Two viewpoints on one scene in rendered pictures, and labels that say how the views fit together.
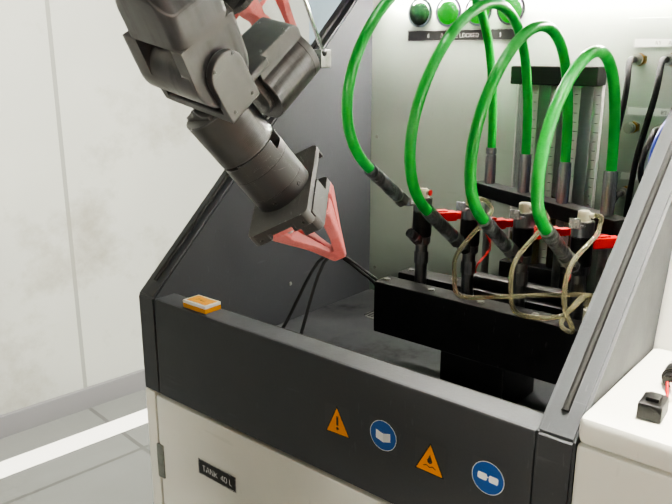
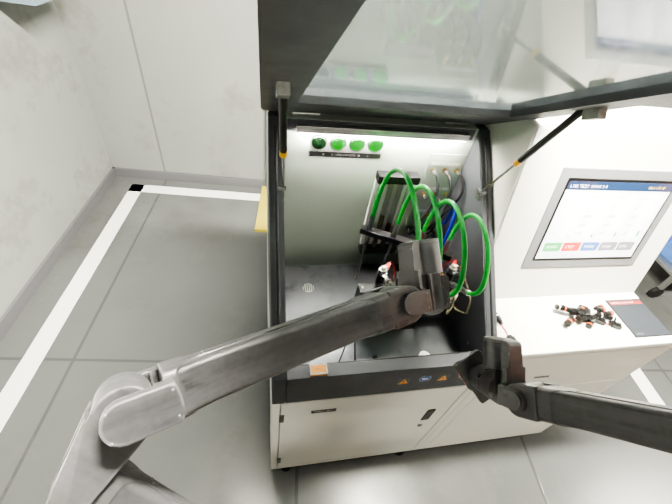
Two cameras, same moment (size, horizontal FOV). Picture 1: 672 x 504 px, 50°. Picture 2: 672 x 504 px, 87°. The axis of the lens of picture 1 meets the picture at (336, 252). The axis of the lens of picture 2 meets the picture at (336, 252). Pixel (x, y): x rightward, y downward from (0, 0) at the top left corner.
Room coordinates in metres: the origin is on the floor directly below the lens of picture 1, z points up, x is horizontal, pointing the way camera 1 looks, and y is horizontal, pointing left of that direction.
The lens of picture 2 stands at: (0.74, 0.60, 1.89)
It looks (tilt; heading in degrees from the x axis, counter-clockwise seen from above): 44 degrees down; 304
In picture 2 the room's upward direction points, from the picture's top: 11 degrees clockwise
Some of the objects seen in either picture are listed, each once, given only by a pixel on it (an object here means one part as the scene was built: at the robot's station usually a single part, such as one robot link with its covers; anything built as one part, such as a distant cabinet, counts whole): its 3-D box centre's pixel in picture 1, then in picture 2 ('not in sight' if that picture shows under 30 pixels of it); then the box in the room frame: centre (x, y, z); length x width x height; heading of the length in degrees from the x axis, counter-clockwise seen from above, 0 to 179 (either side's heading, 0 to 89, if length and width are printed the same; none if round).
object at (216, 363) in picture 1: (316, 402); (385, 376); (0.86, 0.03, 0.87); 0.62 x 0.04 x 0.16; 50
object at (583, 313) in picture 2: not in sight; (589, 314); (0.46, -0.60, 1.01); 0.23 x 0.11 x 0.06; 50
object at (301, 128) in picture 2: not in sight; (386, 132); (1.24, -0.30, 1.43); 0.54 x 0.03 x 0.02; 50
